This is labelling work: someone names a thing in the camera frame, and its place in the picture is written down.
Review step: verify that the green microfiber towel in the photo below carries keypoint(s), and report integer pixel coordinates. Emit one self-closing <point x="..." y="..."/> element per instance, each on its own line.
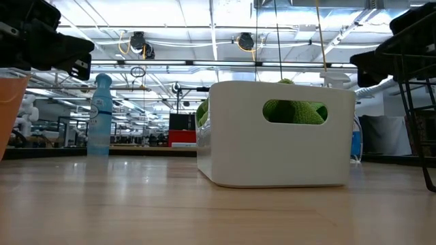
<point x="293" y="114"/>

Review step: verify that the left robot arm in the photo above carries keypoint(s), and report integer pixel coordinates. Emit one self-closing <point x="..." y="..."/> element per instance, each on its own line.
<point x="27" y="13"/>

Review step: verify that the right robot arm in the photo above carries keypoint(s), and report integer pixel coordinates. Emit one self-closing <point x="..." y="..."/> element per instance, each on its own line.
<point x="415" y="18"/>

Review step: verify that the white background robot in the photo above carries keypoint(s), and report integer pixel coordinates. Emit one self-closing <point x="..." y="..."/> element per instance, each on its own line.
<point x="28" y="114"/>

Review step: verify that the orange plastic basket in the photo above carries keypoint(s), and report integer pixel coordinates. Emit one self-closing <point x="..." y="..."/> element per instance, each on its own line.
<point x="10" y="109"/>

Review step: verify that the gray fabric cover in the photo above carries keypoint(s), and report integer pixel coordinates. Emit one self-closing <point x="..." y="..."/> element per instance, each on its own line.
<point x="386" y="134"/>

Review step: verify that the blue container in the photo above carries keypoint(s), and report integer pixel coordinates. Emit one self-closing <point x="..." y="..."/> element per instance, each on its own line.
<point x="356" y="143"/>

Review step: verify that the blue spray bottle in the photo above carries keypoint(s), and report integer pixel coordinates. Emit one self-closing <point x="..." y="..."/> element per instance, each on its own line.
<point x="99" y="122"/>

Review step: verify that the white plastic basket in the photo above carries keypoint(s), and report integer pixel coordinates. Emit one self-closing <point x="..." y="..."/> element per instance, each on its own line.
<point x="272" y="153"/>

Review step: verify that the black monitor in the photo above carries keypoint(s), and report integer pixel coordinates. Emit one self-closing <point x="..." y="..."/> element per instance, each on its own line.
<point x="182" y="122"/>

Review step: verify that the red box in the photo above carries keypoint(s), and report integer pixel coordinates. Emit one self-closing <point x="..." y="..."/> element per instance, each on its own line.
<point x="182" y="137"/>

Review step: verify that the black table edge frame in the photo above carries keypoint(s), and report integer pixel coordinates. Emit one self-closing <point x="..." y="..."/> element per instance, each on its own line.
<point x="51" y="153"/>

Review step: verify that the black camera stand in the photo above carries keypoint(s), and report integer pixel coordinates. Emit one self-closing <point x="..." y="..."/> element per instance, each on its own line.
<point x="178" y="98"/>

